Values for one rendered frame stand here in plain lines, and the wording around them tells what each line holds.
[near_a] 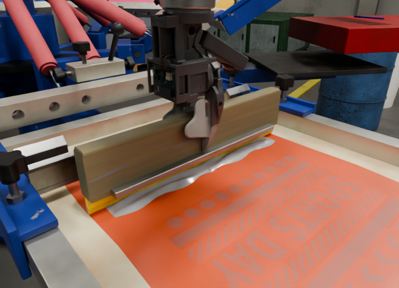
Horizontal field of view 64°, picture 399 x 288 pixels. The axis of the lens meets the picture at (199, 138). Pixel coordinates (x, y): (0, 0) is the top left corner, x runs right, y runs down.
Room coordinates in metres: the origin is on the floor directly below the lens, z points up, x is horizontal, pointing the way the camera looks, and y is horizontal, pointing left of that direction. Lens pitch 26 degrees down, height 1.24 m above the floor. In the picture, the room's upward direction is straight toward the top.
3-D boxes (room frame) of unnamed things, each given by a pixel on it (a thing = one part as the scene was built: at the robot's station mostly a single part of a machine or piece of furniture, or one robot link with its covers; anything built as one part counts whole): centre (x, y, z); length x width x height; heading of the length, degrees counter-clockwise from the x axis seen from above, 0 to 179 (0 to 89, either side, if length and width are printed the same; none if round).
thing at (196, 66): (0.47, 0.02, 1.15); 0.09 x 0.08 x 0.12; 132
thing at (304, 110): (0.75, -0.14, 0.98); 0.30 x 0.05 x 0.07; 42
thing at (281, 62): (1.31, -0.04, 0.91); 1.34 x 0.41 x 0.08; 102
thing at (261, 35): (6.63, -1.04, 0.37); 1.87 x 1.71 x 0.74; 55
